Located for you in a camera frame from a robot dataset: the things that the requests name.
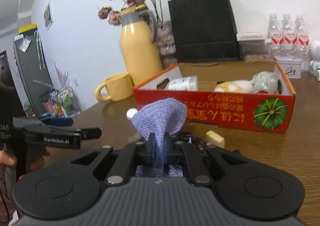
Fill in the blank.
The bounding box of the white round robot toy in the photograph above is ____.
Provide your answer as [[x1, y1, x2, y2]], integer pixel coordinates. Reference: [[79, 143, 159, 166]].
[[309, 40, 320, 80]]

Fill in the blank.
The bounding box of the person left hand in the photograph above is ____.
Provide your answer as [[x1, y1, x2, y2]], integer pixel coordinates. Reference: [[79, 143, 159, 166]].
[[0, 146, 52, 219]]

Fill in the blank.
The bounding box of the purple woven cloth pouch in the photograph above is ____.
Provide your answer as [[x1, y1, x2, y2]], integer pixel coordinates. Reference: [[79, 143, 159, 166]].
[[131, 98, 188, 178]]

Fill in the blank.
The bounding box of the clear seed container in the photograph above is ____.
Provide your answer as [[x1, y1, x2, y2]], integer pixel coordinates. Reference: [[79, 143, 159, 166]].
[[236, 32, 270, 62]]

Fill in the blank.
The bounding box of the water bottle middle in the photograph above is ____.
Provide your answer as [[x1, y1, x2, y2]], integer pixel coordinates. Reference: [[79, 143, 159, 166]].
[[282, 13, 297, 57]]

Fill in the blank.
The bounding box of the iridescent bundle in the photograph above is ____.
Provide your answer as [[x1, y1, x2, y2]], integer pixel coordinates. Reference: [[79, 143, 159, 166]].
[[252, 71, 279, 94]]

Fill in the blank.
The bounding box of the white tin box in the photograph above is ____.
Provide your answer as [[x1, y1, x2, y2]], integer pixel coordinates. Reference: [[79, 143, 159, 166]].
[[274, 56, 302, 79]]

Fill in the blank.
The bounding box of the black paper shopping bag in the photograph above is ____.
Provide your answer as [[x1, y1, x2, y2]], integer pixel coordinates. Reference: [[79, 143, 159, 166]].
[[168, 0, 240, 63]]

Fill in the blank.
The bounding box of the knitted purple vase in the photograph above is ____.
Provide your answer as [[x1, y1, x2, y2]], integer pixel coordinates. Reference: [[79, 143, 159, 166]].
[[157, 20, 177, 69]]

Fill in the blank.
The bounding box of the yellow thermos jug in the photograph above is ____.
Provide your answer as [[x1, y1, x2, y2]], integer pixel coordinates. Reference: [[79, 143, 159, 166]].
[[120, 4, 163, 86]]

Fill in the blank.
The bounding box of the beige eraser block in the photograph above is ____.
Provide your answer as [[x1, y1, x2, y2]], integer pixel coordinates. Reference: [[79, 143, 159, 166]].
[[206, 130, 225, 148]]

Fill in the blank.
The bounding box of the yellow white plush toy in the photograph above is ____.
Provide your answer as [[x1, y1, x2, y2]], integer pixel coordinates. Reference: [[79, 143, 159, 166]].
[[214, 80, 253, 94]]

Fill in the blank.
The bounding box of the yellow ceramic mug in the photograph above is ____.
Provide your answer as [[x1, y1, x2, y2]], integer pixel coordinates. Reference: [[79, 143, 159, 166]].
[[94, 72, 133, 102]]

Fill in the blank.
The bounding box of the clear cotton swab box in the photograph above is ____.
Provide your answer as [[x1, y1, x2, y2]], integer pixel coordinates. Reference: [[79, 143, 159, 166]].
[[165, 76, 199, 91]]

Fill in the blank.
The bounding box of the water bottle right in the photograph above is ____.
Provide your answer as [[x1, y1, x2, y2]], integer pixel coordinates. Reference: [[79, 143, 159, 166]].
[[295, 15, 310, 72]]

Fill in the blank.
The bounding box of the red cardboard box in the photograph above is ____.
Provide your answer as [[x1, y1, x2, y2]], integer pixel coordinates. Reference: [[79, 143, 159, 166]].
[[133, 61, 296, 133]]

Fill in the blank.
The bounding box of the small white bottle cap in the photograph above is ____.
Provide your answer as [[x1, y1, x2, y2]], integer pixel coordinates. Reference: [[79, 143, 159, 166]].
[[126, 108, 138, 121]]

